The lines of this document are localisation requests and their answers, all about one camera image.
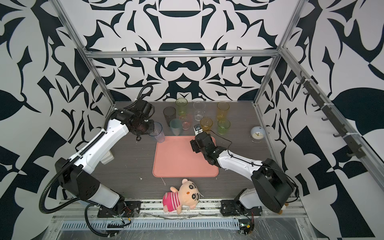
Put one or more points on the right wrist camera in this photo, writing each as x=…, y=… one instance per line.
x=198, y=129

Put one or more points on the short green glass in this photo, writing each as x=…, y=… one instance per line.
x=223, y=126

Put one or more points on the teal frosted cup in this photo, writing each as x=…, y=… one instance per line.
x=176, y=127

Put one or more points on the short amber glass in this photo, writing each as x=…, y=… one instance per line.
x=206, y=124

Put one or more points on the plush doll pink shirt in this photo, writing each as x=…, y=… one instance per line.
x=187, y=195

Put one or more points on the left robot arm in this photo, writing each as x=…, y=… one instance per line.
x=75, y=174

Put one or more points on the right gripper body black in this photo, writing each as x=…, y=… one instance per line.
x=195, y=144

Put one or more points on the tall light green glass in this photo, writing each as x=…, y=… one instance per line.
x=182, y=106

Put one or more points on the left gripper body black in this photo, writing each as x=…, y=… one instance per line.
x=145, y=127

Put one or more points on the wall hook rack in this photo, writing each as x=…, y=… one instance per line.
x=333, y=116

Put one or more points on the blue-grey tall glass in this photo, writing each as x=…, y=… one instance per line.
x=158, y=133

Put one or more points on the tall yellow glass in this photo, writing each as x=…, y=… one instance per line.
x=222, y=110

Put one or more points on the clear tall glass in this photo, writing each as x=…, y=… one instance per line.
x=199, y=110

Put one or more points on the pink short glass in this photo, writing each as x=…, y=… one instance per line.
x=186, y=120

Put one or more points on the white box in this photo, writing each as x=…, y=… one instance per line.
x=108, y=157

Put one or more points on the dark smoky glass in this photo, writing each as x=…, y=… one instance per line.
x=169, y=114

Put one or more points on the pink plastic tray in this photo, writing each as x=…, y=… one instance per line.
x=174, y=158

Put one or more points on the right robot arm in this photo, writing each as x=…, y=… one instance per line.
x=272, y=187

